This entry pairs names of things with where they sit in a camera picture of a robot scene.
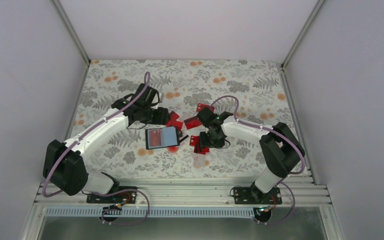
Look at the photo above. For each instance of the floral patterned table mat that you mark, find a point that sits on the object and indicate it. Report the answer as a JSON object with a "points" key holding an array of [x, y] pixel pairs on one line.
{"points": [[253, 90]]}

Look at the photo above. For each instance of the red card pile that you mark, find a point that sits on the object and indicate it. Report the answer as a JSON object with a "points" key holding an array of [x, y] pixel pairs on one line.
{"points": [[154, 138]]}

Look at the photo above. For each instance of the red card left pair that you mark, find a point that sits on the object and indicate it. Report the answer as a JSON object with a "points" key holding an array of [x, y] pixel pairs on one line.
{"points": [[174, 121]]}

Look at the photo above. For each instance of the black leather card holder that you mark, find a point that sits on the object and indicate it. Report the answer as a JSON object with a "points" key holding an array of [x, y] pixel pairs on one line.
{"points": [[169, 137]]}

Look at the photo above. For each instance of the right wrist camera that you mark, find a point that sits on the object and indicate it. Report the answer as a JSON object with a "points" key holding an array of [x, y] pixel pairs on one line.
{"points": [[210, 119]]}

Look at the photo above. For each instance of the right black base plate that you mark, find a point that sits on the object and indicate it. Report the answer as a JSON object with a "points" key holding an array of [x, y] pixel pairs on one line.
{"points": [[248, 196]]}

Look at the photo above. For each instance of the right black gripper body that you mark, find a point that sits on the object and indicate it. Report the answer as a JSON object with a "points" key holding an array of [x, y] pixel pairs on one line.
{"points": [[211, 140]]}

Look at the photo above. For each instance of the grey slotted cable duct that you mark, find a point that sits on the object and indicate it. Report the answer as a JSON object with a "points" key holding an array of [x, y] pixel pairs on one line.
{"points": [[153, 212]]}

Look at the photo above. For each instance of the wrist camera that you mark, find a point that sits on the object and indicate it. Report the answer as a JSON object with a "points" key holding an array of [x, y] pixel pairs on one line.
{"points": [[149, 98], [210, 119]]}

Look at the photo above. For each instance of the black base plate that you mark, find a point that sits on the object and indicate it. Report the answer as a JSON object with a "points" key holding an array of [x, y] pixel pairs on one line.
{"points": [[122, 195], [248, 196]]}

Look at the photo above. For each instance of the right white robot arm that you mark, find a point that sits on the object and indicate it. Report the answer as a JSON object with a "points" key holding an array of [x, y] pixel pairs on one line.
{"points": [[280, 149]]}

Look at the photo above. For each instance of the red VIP card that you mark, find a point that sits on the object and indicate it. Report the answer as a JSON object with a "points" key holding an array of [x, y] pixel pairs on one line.
{"points": [[201, 106]]}

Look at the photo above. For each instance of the white card red circle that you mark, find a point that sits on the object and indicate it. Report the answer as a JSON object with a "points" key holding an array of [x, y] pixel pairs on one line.
{"points": [[173, 149]]}

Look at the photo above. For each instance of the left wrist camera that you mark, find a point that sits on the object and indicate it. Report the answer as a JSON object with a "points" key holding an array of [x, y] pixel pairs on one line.
{"points": [[149, 98]]}

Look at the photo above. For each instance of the white floral card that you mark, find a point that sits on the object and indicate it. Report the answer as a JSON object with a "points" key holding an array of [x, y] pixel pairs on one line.
{"points": [[199, 160]]}

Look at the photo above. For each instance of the red card black stripe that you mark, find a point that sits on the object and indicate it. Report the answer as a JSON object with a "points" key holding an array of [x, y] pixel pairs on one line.
{"points": [[195, 142]]}

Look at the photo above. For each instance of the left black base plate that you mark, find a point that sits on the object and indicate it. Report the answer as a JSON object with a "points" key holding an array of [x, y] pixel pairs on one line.
{"points": [[122, 195]]}

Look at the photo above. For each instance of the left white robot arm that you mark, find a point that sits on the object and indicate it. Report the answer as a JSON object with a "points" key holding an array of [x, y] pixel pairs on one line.
{"points": [[65, 160]]}

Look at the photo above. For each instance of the aluminium rail frame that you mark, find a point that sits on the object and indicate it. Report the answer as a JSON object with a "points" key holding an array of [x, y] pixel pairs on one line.
{"points": [[218, 192]]}

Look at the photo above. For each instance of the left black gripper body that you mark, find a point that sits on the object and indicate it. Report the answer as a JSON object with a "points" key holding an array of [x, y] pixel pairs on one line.
{"points": [[154, 119]]}

